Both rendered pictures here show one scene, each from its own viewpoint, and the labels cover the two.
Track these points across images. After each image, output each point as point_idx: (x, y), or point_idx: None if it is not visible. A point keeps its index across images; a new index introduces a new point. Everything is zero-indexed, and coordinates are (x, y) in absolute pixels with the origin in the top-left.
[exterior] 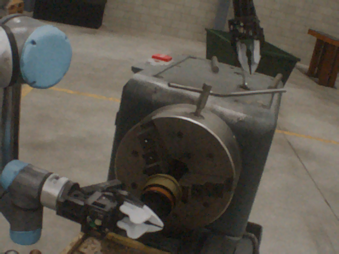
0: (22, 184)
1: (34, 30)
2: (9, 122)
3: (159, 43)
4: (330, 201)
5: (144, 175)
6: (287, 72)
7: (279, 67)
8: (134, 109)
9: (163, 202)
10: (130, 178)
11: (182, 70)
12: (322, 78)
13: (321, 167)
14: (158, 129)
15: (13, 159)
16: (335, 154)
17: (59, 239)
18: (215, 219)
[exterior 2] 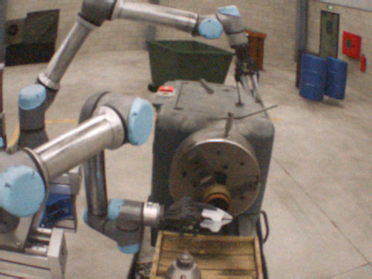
0: (127, 214)
1: (130, 105)
2: (101, 171)
3: (102, 61)
4: (288, 170)
5: (193, 188)
6: (227, 66)
7: (219, 62)
8: (168, 138)
9: (217, 203)
10: (183, 192)
11: (188, 97)
12: None
13: (274, 144)
14: (201, 152)
15: (105, 197)
16: (281, 129)
17: (91, 246)
18: None
